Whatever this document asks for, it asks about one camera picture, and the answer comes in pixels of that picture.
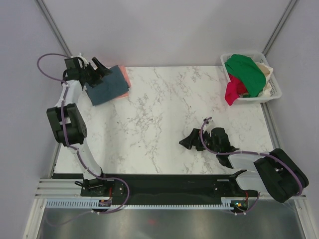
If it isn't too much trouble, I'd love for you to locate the aluminium front rail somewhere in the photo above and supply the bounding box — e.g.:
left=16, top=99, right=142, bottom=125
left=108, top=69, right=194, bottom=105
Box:
left=33, top=177, right=307, bottom=200

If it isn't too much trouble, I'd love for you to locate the magenta red t-shirt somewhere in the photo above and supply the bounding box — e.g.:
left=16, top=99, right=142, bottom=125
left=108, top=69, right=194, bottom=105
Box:
left=224, top=74, right=248, bottom=106

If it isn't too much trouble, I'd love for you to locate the green t-shirt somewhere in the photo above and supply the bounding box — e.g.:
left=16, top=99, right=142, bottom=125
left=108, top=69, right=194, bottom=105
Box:
left=224, top=53, right=266, bottom=98

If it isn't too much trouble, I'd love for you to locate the left aluminium frame post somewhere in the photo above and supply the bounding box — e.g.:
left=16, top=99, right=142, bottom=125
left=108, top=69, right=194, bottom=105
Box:
left=34, top=0, right=81, bottom=70

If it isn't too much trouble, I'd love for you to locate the white plastic laundry basket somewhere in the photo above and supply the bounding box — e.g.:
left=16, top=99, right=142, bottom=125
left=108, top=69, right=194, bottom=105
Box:
left=220, top=50, right=282, bottom=104

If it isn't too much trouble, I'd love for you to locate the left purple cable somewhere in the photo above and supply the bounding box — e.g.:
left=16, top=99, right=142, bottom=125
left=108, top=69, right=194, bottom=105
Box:
left=36, top=52, right=131, bottom=215

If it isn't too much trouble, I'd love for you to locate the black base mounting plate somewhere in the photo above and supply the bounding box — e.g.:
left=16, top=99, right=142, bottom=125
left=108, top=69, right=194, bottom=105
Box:
left=75, top=174, right=258, bottom=206

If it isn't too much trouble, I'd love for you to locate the aluminium frame post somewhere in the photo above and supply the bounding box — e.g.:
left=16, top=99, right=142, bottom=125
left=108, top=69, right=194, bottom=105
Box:
left=34, top=0, right=81, bottom=70
left=262, top=0, right=300, bottom=56

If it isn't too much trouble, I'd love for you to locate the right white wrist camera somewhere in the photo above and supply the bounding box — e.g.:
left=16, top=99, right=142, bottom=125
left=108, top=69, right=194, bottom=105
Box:
left=203, top=119, right=216, bottom=134

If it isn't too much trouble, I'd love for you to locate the white slotted cable duct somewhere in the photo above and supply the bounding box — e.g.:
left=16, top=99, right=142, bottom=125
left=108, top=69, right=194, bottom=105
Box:
left=45, top=199, right=244, bottom=214

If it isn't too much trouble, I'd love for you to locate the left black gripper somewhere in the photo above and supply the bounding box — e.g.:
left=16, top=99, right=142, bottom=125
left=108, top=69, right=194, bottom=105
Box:
left=79, top=58, right=112, bottom=89

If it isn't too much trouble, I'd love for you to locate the folded salmon pink t-shirt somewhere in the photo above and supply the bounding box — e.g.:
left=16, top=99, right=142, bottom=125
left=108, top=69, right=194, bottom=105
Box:
left=110, top=65, right=132, bottom=100

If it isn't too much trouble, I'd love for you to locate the right aluminium frame post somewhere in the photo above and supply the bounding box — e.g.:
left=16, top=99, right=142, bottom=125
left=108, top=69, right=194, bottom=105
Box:
left=262, top=0, right=300, bottom=56

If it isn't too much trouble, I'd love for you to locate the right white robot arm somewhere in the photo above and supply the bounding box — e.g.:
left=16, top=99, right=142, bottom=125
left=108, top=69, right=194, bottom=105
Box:
left=179, top=127, right=309, bottom=203

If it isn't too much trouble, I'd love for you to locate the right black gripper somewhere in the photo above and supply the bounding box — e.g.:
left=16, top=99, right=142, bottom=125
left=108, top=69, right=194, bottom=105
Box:
left=178, top=128, right=219, bottom=154

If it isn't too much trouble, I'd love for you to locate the blue-grey t-shirt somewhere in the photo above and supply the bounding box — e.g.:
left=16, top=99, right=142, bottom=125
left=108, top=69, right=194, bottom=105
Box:
left=85, top=72, right=116, bottom=106

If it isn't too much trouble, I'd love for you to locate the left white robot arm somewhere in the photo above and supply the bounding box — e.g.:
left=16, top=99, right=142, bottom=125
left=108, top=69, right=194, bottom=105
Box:
left=46, top=55, right=111, bottom=196

